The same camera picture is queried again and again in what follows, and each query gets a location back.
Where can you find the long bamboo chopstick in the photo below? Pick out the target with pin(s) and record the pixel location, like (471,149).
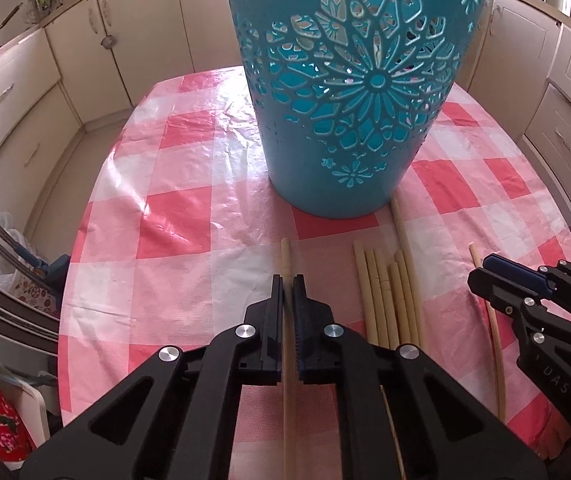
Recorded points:
(404,246)

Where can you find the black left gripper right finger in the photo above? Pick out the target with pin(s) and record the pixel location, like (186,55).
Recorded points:
(400,414)

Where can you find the teal perforated plastic basket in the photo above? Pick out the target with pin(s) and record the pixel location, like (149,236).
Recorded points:
(345,91)

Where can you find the pink checkered tablecloth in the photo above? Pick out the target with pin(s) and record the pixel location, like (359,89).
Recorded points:
(183,231)

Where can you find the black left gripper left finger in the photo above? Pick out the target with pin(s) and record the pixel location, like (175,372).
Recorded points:
(175,416)

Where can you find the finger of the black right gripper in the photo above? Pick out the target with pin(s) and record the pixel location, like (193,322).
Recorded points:
(499,292)
(517,273)

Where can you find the blue mop head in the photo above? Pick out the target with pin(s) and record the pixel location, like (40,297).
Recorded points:
(53,274)

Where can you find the cream kitchen cabinets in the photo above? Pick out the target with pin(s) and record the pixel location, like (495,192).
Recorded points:
(92,60)

